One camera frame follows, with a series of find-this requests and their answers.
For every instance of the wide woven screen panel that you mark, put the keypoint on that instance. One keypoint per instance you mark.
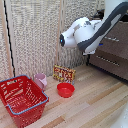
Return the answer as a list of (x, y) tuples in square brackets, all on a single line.
[(33, 36)]

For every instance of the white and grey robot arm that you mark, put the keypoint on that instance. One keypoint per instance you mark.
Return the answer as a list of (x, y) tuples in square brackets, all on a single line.
[(83, 33)]

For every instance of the pink plastic cup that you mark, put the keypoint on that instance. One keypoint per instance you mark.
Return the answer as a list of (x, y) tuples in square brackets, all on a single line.
[(41, 80)]

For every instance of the black vertical pole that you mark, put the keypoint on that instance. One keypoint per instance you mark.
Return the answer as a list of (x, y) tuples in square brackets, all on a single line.
[(8, 36)]

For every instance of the colourful printed snack box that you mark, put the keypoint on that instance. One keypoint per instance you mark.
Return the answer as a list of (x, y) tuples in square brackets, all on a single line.
[(63, 74)]

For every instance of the dark brown drawer cabinet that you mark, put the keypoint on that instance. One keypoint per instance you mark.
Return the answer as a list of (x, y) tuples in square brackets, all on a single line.
[(125, 24)]

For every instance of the red plastic shopping basket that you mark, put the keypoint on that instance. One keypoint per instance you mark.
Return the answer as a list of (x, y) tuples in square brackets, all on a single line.
[(20, 100)]

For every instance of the red plastic bowl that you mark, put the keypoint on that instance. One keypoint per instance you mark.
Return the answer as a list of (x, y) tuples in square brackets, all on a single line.
[(65, 90)]

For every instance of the narrow woven screen panel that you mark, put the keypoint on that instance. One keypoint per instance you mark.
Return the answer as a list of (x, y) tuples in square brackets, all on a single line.
[(71, 56)]

